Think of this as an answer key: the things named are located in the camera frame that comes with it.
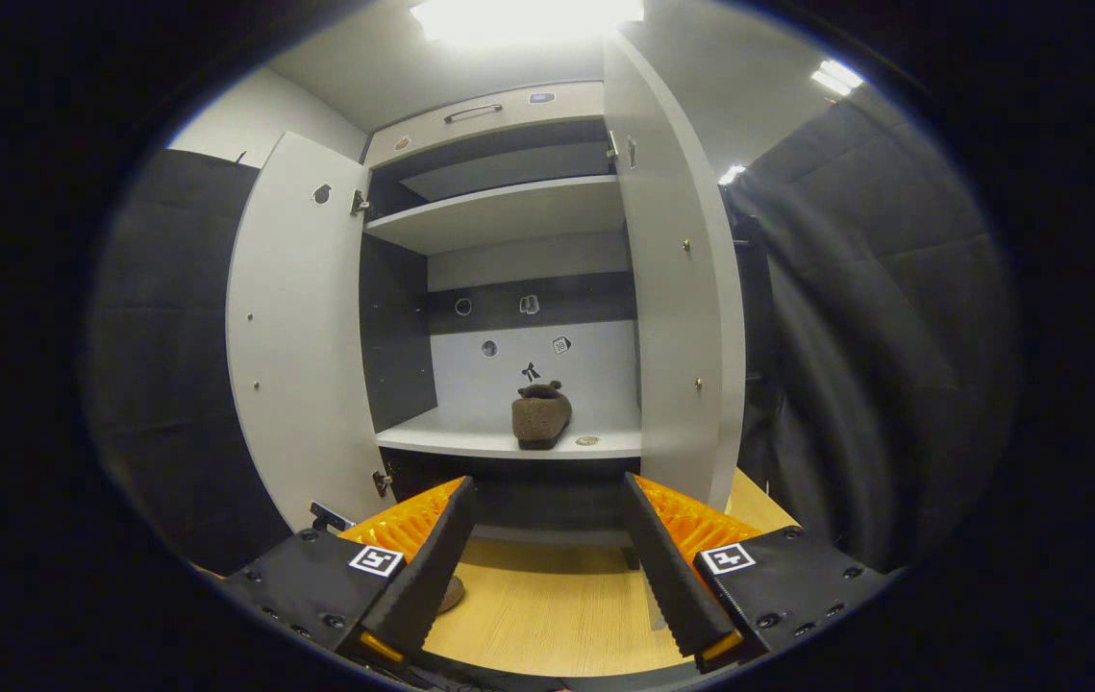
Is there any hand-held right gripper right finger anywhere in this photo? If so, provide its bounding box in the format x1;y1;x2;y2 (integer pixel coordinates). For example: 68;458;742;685
622;471;894;674

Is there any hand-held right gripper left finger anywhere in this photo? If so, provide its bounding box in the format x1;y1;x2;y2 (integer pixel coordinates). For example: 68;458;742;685
220;476;479;664

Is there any grey cabinet door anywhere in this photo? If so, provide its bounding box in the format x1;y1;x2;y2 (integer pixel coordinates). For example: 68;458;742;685
602;29;748;515
225;132;394;532

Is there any black backdrop cloth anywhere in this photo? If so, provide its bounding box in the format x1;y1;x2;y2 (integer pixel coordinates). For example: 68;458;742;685
90;96;1019;578

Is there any large ceiling light panel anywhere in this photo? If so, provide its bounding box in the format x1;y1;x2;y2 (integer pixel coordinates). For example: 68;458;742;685
410;0;646;46

